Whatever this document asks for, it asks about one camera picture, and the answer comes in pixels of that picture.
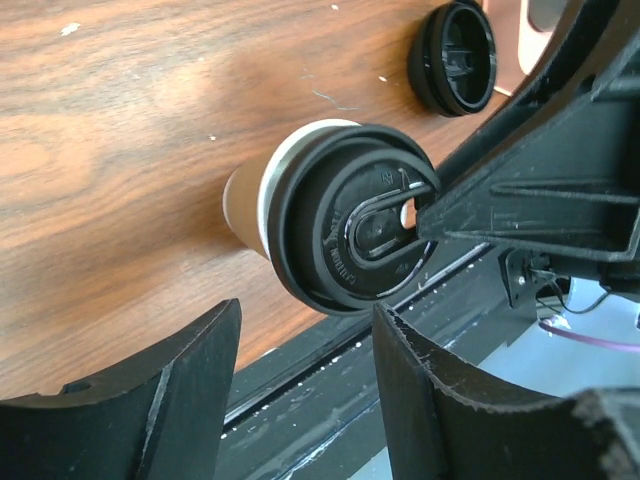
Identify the salmon pink tray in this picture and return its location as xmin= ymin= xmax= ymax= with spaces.
xmin=481 ymin=0 xmax=567 ymax=96

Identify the black coffee cup lid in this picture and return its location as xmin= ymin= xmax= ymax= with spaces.
xmin=266 ymin=123 xmax=440 ymax=315

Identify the brown paper coffee cup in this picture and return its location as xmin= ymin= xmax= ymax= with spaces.
xmin=222 ymin=119 xmax=359 ymax=261

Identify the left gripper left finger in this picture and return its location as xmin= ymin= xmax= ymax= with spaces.
xmin=1 ymin=299 xmax=241 ymax=479

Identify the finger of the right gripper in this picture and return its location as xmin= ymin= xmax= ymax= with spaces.
xmin=417 ymin=97 xmax=639 ymax=263
xmin=437 ymin=1 xmax=622 ymax=185

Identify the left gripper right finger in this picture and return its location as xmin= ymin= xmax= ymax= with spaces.
xmin=372 ymin=305 xmax=639 ymax=479

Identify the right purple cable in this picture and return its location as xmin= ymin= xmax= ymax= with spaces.
xmin=538 ymin=317 xmax=640 ymax=351

